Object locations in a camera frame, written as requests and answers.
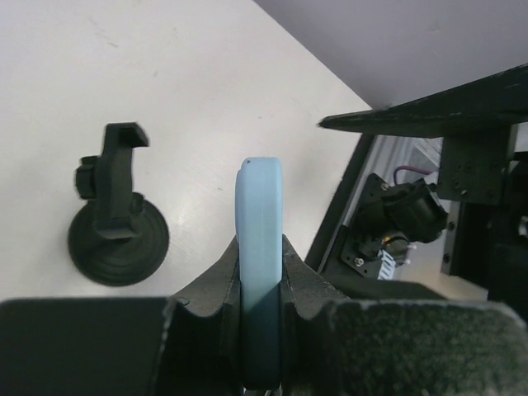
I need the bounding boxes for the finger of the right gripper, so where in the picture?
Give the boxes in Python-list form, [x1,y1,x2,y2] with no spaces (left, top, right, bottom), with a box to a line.
[318,64,527,138]

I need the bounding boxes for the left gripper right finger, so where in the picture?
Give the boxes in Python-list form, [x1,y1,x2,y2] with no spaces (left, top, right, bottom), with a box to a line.
[281,241,527,395]

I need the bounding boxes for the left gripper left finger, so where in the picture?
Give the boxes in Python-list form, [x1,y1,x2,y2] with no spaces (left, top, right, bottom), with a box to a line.
[1,242,242,395]

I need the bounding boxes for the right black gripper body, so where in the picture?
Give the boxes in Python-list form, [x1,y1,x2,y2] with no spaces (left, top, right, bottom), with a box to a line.
[437,125,527,304]

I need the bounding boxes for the black phone stand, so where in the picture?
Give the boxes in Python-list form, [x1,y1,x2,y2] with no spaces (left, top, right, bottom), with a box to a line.
[68,122,170,286]

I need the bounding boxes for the blue case black phone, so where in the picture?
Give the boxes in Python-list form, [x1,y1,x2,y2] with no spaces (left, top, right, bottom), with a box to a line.
[235,158,283,389]

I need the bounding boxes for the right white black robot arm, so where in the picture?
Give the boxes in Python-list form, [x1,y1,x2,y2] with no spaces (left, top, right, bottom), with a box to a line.
[320,65,527,315]

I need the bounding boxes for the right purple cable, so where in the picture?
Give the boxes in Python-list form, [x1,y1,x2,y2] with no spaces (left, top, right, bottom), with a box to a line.
[394,164,438,185]

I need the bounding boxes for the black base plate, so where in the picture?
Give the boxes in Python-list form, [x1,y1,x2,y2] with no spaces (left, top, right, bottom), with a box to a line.
[304,134,375,272]

